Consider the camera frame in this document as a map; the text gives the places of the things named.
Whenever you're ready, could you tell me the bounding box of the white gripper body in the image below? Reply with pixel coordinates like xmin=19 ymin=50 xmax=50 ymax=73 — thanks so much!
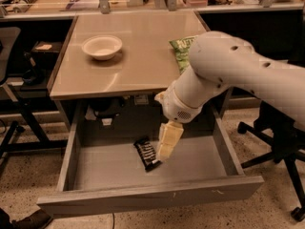
xmin=160 ymin=84 xmax=202 ymax=124

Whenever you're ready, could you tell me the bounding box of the black rxbar chocolate bar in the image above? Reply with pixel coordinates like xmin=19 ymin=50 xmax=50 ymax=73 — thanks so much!
xmin=133 ymin=136 xmax=161 ymax=172

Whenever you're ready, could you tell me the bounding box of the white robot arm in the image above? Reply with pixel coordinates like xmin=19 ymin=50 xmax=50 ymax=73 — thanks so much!
xmin=155 ymin=31 xmax=305 ymax=161

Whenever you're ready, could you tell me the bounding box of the grey counter cabinet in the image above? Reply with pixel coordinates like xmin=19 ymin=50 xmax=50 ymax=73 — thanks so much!
xmin=47 ymin=10 xmax=243 ymax=132

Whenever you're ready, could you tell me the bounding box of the grey open drawer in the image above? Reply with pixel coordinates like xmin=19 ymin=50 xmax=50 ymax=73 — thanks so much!
xmin=37 ymin=107 xmax=263 ymax=217

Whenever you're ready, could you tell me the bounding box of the green kettle chips bag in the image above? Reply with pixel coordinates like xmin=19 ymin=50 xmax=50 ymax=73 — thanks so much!
xmin=170 ymin=36 xmax=196 ymax=73

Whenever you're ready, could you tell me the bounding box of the white paper bowl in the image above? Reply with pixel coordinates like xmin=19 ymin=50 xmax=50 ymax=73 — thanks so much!
xmin=82 ymin=35 xmax=123 ymax=60

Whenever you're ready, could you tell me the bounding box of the black office chair right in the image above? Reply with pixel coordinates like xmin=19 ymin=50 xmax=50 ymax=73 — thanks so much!
xmin=237 ymin=101 xmax=305 ymax=221

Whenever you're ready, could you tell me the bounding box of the black box on shelf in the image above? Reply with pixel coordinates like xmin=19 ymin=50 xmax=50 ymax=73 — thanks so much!
xmin=31 ymin=41 xmax=63 ymax=61

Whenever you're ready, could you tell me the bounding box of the brown shoe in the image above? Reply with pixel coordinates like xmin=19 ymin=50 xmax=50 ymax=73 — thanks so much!
xmin=12 ymin=209 xmax=52 ymax=229

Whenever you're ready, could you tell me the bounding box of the black coiled device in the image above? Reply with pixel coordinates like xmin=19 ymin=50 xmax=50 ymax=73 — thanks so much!
xmin=13 ymin=0 xmax=38 ymax=13

